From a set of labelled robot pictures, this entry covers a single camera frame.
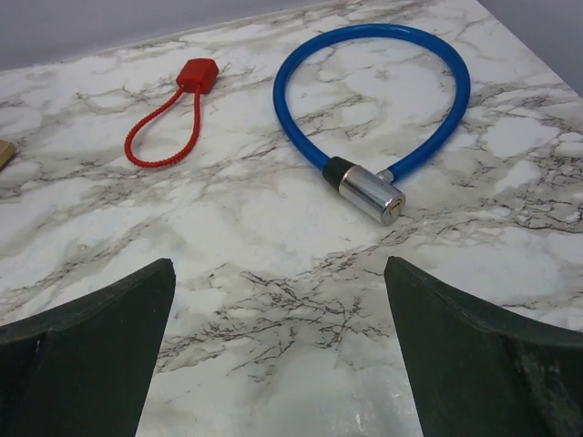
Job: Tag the blue cable lock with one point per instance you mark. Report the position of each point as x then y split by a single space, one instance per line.
373 194

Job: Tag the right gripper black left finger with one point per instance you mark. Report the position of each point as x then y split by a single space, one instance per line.
84 367

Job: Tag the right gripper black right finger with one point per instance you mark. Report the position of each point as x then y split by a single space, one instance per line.
477 369

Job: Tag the red cable seal lock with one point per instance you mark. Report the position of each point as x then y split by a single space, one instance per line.
197 77

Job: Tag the brass padlock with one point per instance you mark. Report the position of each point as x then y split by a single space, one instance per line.
7 151

